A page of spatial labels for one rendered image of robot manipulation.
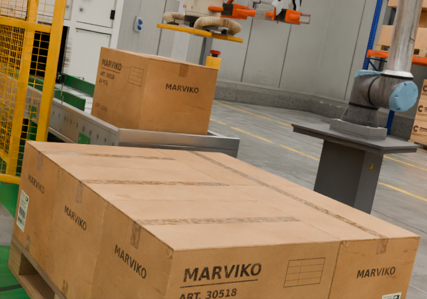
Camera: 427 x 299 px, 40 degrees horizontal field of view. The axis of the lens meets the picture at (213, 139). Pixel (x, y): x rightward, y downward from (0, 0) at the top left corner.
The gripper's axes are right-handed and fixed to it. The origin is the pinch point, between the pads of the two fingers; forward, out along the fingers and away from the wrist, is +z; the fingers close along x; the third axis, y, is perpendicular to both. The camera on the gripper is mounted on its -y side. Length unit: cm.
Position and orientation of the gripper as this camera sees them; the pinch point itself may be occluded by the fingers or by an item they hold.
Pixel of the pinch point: (287, 15)
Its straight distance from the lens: 248.2
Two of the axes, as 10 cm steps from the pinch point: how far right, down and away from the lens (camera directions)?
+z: -1.8, 9.7, 1.4
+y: -5.7, -2.2, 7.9
